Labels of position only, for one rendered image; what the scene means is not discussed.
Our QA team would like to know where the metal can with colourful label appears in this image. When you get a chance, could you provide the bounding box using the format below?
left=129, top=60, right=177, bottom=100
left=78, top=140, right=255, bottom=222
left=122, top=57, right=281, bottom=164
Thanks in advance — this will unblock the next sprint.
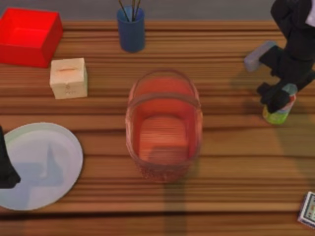
left=262, top=83, right=299, bottom=125

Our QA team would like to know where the grey eraser block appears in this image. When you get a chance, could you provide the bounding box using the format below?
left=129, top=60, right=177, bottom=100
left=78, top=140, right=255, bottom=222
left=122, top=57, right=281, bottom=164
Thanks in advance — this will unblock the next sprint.
left=244, top=40, right=279, bottom=73

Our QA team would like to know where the white round plate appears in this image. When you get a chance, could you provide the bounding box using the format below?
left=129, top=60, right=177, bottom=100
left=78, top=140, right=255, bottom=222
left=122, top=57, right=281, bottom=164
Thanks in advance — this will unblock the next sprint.
left=0, top=122, right=84, bottom=211

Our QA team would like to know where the beige wooden cube box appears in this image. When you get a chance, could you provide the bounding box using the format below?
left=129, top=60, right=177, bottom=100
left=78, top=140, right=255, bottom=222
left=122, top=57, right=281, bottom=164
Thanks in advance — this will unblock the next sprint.
left=49, top=58, right=89, bottom=100

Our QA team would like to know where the red open square box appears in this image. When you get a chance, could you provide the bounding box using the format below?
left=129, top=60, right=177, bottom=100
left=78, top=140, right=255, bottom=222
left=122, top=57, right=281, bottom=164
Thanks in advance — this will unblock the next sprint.
left=0, top=7, right=64, bottom=69

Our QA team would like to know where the small printed card box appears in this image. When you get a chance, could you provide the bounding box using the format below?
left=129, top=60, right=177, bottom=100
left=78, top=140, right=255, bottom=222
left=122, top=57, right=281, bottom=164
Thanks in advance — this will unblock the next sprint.
left=297, top=191, right=315, bottom=226

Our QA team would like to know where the blue cylindrical pen cup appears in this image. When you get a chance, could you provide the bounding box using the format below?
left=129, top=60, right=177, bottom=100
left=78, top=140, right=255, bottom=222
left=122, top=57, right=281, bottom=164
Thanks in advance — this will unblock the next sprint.
left=116, top=5, right=146, bottom=53

